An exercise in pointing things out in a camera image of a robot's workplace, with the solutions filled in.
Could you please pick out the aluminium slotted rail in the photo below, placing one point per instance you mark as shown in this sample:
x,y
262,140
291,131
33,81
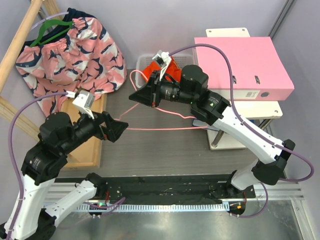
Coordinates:
x,y
200,199

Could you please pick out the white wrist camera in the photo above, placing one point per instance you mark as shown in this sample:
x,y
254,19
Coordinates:
x,y
163,60
83,101

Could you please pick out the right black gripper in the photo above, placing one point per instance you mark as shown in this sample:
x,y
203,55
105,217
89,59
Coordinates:
x,y
149,95

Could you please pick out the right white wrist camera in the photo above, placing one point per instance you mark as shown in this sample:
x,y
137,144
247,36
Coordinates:
x,y
163,60

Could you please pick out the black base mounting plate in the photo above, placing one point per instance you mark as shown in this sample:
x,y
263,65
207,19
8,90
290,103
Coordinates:
x,y
144,185

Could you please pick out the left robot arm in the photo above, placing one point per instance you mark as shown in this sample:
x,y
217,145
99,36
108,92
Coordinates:
x,y
58,137

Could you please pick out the pink patterned shorts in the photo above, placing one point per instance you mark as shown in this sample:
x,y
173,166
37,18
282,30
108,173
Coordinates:
x,y
67,59

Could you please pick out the white perforated basket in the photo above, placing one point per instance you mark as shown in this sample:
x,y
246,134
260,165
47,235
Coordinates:
x,y
143,61

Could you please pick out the pink ring binder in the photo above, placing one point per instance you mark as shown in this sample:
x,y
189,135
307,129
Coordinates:
x,y
258,73

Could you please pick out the white small shelf stand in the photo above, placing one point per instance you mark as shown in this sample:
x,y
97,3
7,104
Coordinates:
x,y
262,111

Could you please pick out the wooden clothes rack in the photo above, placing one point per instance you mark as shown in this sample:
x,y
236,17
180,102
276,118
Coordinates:
x,y
17,93

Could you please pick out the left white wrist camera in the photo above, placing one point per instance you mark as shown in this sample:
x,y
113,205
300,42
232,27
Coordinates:
x,y
83,101

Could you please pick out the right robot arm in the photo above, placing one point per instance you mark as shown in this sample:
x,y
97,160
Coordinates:
x,y
214,110

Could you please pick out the blue book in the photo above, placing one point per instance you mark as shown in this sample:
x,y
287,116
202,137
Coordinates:
x,y
199,123

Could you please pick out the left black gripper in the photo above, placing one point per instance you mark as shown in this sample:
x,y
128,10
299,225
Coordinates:
x,y
115,130

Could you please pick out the pink wire hanger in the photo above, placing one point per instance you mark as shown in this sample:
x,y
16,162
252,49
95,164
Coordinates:
x,y
159,109

